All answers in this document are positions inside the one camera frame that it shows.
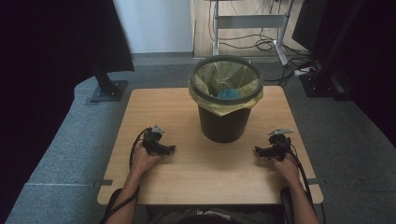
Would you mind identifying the right hand-held gripper black cable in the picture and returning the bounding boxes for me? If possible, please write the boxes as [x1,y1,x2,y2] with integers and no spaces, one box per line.
[279,141,326,224]

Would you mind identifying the hand-held gripper black cable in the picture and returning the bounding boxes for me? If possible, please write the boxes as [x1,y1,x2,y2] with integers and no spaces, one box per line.
[279,141,326,224]
[98,127,153,224]

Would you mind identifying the black chair armrest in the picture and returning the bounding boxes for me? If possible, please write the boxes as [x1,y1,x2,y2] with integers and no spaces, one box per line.
[105,188,124,224]
[279,187,295,224]

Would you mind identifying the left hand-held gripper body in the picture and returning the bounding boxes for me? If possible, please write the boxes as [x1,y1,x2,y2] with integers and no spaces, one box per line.
[141,124,166,157]

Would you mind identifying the black stand with base plate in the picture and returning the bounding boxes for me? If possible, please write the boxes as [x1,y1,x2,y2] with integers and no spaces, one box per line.
[89,65,129,104]

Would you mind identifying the black floor stand base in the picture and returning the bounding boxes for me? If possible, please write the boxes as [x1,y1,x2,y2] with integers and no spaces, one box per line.
[298,68,353,101]

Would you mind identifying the white metal desk frame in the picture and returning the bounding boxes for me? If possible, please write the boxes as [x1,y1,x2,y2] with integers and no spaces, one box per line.
[211,0,295,67]

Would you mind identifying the blue crumpled item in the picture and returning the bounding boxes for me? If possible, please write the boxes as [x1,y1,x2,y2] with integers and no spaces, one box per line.
[217,87,242,101]

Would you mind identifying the left hand-held gripper black cable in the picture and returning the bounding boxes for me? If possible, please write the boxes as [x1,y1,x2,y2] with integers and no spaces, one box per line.
[98,127,153,224]

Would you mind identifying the person's right hand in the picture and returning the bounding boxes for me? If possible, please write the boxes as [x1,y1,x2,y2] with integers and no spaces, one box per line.
[270,153,302,188]

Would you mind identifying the long black floor cable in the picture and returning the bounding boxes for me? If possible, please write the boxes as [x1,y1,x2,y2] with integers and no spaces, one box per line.
[263,62,309,88]

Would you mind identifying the grey bin rim ring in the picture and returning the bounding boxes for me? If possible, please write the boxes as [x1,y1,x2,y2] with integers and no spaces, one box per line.
[190,54,264,106]

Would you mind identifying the tangle of black floor cables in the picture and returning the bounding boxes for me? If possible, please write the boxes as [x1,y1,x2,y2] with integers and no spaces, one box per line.
[207,0,314,63]

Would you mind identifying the person's left hand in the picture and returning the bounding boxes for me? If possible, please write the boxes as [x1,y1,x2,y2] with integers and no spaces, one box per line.
[130,145,163,177]

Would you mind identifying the black plastic trash bin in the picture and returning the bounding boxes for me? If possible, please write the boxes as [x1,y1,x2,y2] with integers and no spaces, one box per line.
[197,104,252,144]

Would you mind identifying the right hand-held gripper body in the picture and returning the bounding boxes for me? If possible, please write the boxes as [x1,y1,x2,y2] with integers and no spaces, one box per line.
[268,127,294,161]

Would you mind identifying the yellow plastic trash bag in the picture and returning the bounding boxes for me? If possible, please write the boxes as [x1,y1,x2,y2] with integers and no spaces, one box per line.
[188,60,264,118]

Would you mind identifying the person's dark clothing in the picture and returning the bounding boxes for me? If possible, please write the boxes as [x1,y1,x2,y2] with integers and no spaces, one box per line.
[146,205,282,224]

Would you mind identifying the white power strip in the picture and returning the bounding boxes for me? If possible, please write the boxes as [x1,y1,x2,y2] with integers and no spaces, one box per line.
[293,66,316,77]

